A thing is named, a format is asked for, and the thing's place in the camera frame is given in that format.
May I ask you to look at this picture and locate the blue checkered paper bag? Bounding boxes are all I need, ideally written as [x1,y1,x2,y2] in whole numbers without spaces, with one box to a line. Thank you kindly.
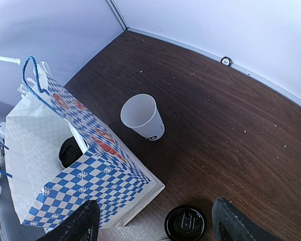
[0,55,166,230]

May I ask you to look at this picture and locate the single white straw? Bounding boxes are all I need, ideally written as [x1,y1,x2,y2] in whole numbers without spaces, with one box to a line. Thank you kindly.
[0,56,21,66]

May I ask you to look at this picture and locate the black cup lid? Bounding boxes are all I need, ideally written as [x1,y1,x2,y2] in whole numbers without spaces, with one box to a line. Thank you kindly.
[59,137,83,168]

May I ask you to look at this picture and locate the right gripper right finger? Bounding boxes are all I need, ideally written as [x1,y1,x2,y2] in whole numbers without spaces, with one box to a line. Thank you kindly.
[212,197,280,240]

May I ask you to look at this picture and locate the stack of black lids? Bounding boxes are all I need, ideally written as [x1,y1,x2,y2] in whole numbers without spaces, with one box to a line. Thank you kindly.
[164,205,207,241]

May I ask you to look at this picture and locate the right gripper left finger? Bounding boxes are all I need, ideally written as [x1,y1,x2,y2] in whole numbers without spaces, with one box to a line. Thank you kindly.
[38,200,100,241]

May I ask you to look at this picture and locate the white paper cups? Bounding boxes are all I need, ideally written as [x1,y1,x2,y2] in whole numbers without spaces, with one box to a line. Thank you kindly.
[120,93,165,141]

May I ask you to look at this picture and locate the left aluminium frame post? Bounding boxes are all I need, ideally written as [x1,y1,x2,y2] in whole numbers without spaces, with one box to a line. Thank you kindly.
[106,0,129,31]

